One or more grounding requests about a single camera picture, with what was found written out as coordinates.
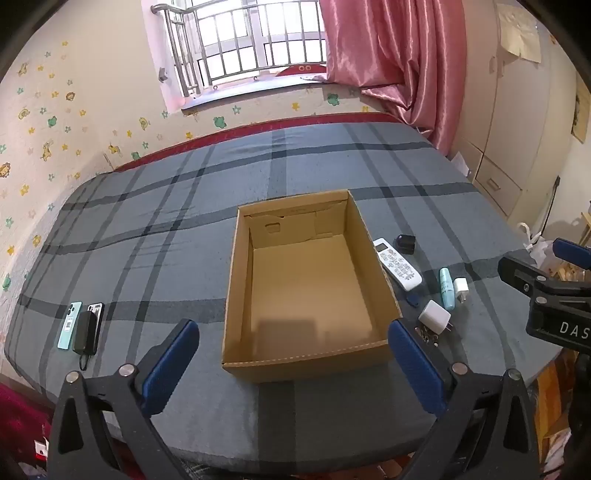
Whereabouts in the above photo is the yellowed paper sheet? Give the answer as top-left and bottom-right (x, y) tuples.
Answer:
(496, 2), (542, 63)

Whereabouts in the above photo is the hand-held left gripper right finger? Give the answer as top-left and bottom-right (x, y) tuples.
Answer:
(388, 318), (541, 480)

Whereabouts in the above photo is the metal window railing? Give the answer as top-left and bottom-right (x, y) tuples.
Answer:
(151, 0), (328, 97)

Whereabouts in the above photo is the teal phone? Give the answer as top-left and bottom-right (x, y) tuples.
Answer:
(57, 301), (83, 350)

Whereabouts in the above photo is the red cushion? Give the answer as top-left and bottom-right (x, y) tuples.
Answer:
(277, 65), (328, 78)

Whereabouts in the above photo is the large white charger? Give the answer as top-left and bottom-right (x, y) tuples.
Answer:
(419, 300), (453, 334)

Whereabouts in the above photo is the phone with black-white case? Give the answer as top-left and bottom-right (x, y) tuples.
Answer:
(86, 302), (105, 355)

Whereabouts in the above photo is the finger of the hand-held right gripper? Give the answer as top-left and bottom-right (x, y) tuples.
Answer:
(553, 238), (591, 268)
(498, 256), (591, 301)

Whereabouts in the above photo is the red mattress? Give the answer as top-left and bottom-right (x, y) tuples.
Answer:
(115, 113), (402, 172)

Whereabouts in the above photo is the orange box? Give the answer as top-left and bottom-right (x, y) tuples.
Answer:
(531, 360), (573, 462)

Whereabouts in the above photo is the framed wall picture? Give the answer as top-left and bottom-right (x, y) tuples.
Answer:
(571, 90), (591, 144)

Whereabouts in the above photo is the teal cosmetic tube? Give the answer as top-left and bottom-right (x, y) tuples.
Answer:
(438, 268), (455, 311)

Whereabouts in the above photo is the black power bank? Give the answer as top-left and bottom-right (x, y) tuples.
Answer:
(73, 311), (99, 356)

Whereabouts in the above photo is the pink curtain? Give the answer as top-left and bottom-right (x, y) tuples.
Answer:
(318, 0), (497, 155)

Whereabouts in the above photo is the cardboard box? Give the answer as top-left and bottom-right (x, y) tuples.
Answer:
(222, 189), (403, 384)

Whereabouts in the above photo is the red cloth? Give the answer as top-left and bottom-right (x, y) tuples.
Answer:
(0, 383), (51, 462)

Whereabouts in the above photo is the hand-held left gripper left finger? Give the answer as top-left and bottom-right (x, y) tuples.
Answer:
(46, 318), (200, 480)

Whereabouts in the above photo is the beige wardrobe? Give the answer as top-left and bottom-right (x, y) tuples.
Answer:
(450, 0), (578, 222)

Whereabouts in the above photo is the white plastic bag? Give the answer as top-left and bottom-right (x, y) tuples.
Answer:
(517, 222), (552, 264)

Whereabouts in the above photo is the white remote control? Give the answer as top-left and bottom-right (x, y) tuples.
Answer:
(373, 237), (422, 291)

